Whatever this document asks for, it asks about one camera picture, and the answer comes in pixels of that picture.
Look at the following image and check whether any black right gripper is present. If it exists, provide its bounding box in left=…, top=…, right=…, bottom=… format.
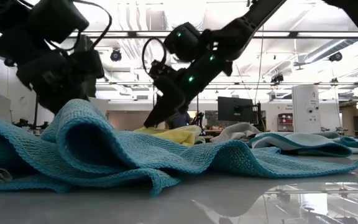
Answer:
left=143, top=57, right=232, bottom=129

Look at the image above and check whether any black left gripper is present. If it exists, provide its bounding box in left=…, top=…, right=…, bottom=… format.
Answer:
left=16, top=51, right=89, bottom=115

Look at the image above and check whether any yellow microfiber towel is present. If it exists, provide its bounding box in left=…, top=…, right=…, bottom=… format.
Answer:
left=134, top=124, right=206, bottom=147

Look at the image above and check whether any grey microfiber towel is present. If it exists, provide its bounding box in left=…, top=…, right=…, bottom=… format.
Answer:
left=209, top=122, right=262, bottom=144

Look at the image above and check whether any light blue microfiber towel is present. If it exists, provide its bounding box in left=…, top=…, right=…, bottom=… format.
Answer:
left=247, top=130, right=358, bottom=158

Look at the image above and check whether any teal microfiber towel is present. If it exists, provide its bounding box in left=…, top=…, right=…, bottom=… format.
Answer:
left=0, top=98, right=358, bottom=197

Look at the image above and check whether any black table stand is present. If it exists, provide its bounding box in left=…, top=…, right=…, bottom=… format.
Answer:
left=32, top=93, right=40, bottom=129

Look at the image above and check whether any person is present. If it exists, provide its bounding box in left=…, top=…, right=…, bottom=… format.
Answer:
left=165, top=111, right=193, bottom=130

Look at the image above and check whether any brown partition panel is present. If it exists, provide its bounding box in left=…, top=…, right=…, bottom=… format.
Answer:
left=106, top=110, right=152, bottom=131

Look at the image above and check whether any black ceiling spotlight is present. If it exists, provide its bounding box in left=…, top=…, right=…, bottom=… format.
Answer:
left=328, top=51, right=344, bottom=63
left=3, top=56, right=17, bottom=68
left=109, top=49, right=123, bottom=62
left=270, top=73, right=285, bottom=84

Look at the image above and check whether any black computer monitor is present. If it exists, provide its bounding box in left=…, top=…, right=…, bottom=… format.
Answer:
left=218, top=96, right=258, bottom=125

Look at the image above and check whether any red storage shelf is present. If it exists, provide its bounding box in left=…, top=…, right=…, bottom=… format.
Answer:
left=277, top=113, right=293, bottom=133

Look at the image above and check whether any white pillar cabinet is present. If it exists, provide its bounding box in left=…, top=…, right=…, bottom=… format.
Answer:
left=291, top=85, right=322, bottom=134

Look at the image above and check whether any long LED light bar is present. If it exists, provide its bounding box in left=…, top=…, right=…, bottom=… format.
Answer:
left=0, top=30, right=358, bottom=40

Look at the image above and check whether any light wooden cabinet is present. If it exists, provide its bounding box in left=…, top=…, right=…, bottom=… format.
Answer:
left=340, top=101, right=358, bottom=138

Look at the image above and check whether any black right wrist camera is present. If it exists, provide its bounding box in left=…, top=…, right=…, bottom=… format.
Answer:
left=147, top=59, right=178, bottom=80

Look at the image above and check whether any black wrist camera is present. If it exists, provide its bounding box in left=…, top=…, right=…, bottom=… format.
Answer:
left=147, top=59, right=178, bottom=80
left=71, top=49, right=106, bottom=79

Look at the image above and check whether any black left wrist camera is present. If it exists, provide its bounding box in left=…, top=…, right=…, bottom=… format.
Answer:
left=71, top=49, right=106, bottom=79

